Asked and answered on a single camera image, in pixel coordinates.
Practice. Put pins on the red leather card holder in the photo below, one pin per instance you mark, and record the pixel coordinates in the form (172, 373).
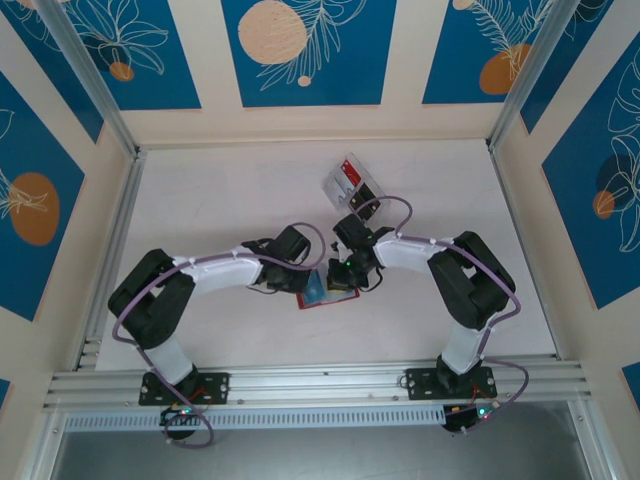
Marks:
(345, 298)

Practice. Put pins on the blue card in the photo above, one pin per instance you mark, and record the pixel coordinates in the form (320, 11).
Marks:
(316, 294)

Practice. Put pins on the dark glossy card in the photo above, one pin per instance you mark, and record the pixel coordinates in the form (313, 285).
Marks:
(365, 202)

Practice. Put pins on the clear plastic card box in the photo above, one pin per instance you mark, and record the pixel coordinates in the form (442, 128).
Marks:
(369, 182)

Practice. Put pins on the red card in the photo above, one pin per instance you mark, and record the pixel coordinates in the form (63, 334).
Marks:
(350, 171)

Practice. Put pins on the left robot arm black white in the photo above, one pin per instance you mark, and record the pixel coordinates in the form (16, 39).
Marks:
(220, 272)

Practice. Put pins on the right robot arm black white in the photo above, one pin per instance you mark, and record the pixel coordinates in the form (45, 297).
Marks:
(400, 252)

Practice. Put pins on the black controller board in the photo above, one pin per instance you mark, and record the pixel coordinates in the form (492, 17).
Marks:
(460, 419)
(175, 415)

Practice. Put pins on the aluminium front rail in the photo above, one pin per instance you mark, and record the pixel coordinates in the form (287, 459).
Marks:
(320, 385)

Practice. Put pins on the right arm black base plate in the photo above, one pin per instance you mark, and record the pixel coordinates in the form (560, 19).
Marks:
(420, 382)

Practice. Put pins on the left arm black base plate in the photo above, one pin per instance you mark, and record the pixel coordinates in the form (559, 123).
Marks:
(220, 387)

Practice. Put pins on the aluminium side rail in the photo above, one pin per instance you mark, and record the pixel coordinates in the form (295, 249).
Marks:
(125, 210)
(522, 250)

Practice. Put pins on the blue floral wall panel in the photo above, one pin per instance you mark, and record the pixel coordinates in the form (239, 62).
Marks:
(4, 395)
(65, 85)
(30, 150)
(450, 60)
(632, 380)
(350, 75)
(564, 60)
(600, 225)
(165, 60)

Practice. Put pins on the aluminium corner post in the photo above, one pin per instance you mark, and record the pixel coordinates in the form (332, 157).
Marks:
(97, 85)
(531, 75)

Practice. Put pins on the aluminium frame leg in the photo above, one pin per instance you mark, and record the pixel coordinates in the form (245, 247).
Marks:
(45, 445)
(592, 445)

